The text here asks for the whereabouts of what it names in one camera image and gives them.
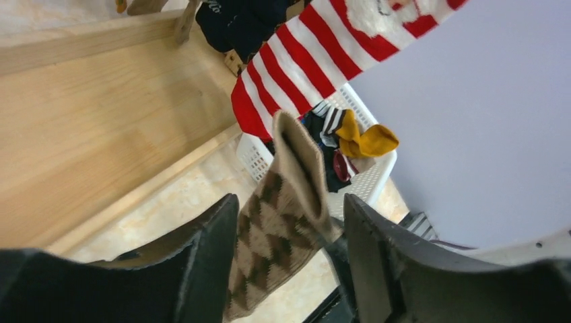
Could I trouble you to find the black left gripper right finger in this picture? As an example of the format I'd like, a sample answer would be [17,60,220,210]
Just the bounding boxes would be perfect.
[343,194,570,322]

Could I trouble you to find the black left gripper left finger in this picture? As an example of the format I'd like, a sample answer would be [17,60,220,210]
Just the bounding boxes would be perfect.
[1,194,239,322]

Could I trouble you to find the beige argyle sock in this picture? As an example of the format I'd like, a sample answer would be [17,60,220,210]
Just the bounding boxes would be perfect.
[224,110,341,322]

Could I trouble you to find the red white striped sock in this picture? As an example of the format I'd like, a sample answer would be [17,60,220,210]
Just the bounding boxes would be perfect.
[231,0,463,141]

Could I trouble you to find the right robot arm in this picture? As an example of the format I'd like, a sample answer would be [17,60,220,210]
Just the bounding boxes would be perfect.
[431,228,570,266]

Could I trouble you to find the wooden hanger rack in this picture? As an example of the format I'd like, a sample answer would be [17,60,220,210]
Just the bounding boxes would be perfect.
[1,10,240,255]

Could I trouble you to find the white plastic laundry basket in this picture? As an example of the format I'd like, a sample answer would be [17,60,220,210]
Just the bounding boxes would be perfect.
[236,83,397,219]

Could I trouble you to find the yellow sock in basket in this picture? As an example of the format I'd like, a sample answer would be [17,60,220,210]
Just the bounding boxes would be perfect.
[335,110,399,158]

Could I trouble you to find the black sock in basket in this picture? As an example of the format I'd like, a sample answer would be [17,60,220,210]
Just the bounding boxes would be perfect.
[302,101,360,193]

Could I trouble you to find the navy white red hanging sock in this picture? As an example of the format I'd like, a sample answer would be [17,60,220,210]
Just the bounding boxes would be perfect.
[195,0,297,64]

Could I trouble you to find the brown hanging sock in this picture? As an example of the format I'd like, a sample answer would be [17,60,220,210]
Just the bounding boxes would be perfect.
[127,0,202,46]

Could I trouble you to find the olive striped hanging sock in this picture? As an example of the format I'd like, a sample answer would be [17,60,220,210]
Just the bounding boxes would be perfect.
[114,0,128,14]

